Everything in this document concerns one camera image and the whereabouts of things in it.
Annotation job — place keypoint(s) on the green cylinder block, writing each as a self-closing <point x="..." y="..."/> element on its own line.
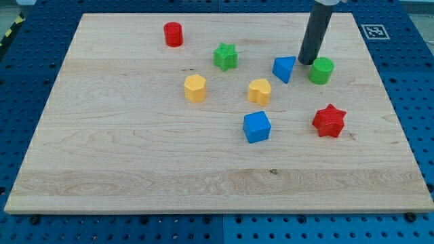
<point x="321" y="70"/>

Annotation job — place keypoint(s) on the yellow heart block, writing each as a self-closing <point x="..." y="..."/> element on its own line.
<point x="259" y="91"/>

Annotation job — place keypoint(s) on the blue cube block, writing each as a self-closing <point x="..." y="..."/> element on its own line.
<point x="256" y="127"/>

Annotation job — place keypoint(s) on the yellow hexagon block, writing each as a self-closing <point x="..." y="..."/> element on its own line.
<point x="195" y="88"/>

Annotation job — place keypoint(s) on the wooden board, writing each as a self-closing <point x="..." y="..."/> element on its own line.
<point x="118" y="136"/>

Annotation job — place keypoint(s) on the green star block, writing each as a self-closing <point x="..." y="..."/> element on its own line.
<point x="225" y="56"/>

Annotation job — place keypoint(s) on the blue triangle block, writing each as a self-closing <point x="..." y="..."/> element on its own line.
<point x="282" y="68"/>

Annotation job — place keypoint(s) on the red cylinder block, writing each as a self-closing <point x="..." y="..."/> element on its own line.
<point x="173" y="34"/>

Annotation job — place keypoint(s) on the red star block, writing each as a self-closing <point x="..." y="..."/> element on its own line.
<point x="329" y="121"/>

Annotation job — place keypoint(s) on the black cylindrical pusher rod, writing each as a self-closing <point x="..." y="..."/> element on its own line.
<point x="315" y="32"/>

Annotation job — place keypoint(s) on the white fiducial marker tag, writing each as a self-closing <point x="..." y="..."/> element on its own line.
<point x="375" y="32"/>

